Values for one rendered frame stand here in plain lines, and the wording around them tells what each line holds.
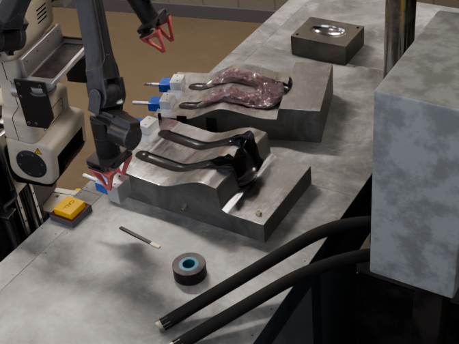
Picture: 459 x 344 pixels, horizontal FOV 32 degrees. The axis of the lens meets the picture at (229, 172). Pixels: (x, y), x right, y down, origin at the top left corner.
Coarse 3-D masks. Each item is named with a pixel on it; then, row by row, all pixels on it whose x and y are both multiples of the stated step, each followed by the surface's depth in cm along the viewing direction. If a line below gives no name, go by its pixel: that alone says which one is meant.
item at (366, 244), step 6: (366, 240) 198; (366, 246) 196; (360, 264) 196; (366, 264) 195; (360, 270) 197; (366, 270) 196; (378, 276) 195; (384, 276) 194; (390, 282) 194; (396, 282) 193; (408, 288) 192; (414, 288) 191; (456, 294) 185; (450, 300) 187; (456, 300) 186
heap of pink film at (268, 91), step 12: (228, 72) 243; (240, 72) 242; (252, 72) 243; (216, 84) 244; (252, 84) 240; (264, 84) 238; (276, 84) 239; (204, 96) 238; (216, 96) 234; (228, 96) 233; (240, 96) 232; (252, 96) 233; (264, 96) 234; (276, 96) 233
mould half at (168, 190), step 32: (160, 128) 226; (192, 128) 226; (192, 160) 213; (288, 160) 214; (160, 192) 208; (192, 192) 202; (224, 192) 199; (256, 192) 204; (288, 192) 203; (224, 224) 202; (256, 224) 196
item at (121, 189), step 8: (88, 176) 203; (120, 176) 198; (128, 176) 198; (96, 184) 199; (120, 184) 196; (128, 184) 199; (104, 192) 200; (112, 192) 197; (120, 192) 197; (128, 192) 200; (112, 200) 199; (120, 200) 198
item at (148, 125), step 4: (148, 116) 227; (140, 120) 228; (144, 120) 225; (148, 120) 225; (152, 120) 225; (156, 120) 225; (144, 124) 224; (148, 124) 223; (152, 124) 224; (156, 124) 226; (144, 128) 223; (148, 128) 223; (152, 128) 225; (156, 128) 226; (144, 132) 224; (148, 132) 223
